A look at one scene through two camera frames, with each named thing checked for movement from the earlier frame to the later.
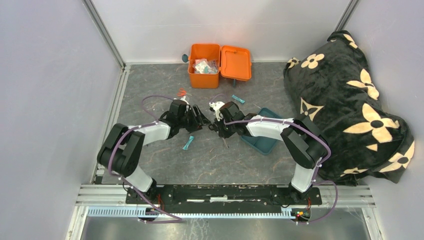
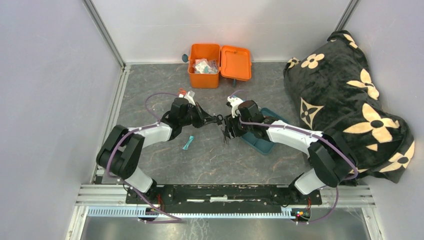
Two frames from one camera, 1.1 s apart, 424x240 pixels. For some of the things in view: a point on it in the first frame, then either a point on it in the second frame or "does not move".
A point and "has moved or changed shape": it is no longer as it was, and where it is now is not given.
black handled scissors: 214,127 has moved or changed shape
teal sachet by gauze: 185,147 does not move
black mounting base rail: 217,198 does not move
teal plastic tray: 263,145 does not move
